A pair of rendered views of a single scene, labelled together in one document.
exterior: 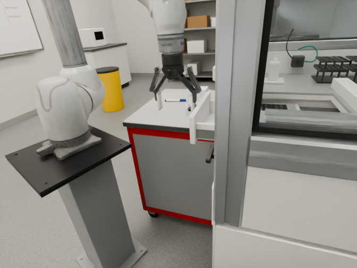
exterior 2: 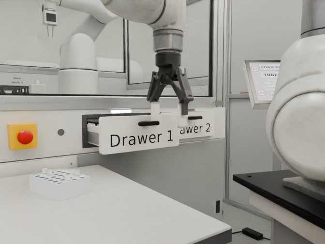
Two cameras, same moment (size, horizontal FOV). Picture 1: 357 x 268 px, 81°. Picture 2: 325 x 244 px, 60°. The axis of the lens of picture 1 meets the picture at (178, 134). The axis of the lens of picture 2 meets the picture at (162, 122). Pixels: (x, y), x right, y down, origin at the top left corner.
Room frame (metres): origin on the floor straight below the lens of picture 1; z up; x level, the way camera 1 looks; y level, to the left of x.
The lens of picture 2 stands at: (1.49, 0.46, 0.97)
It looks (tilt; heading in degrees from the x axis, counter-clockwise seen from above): 4 degrees down; 214
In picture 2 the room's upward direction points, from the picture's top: straight up
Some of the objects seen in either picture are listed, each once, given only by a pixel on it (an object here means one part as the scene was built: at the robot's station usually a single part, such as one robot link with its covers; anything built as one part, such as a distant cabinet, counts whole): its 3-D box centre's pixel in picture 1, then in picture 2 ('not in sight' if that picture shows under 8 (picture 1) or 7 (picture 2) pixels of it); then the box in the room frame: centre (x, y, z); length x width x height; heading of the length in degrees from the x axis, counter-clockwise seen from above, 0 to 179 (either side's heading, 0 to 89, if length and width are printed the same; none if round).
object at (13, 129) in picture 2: not in sight; (22, 135); (1.04, -0.33, 0.88); 0.07 x 0.05 x 0.07; 159
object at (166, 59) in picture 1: (172, 66); (168, 68); (0.78, 0.00, 1.07); 0.08 x 0.07 x 0.09; 69
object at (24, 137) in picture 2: not in sight; (24, 136); (1.05, -0.29, 0.88); 0.04 x 0.03 x 0.04; 159
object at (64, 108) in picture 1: (62, 106); not in sight; (0.80, 0.45, 0.95); 0.18 x 0.16 x 0.22; 175
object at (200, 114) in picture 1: (201, 115); (142, 132); (0.78, -0.10, 0.87); 0.29 x 0.02 x 0.11; 159
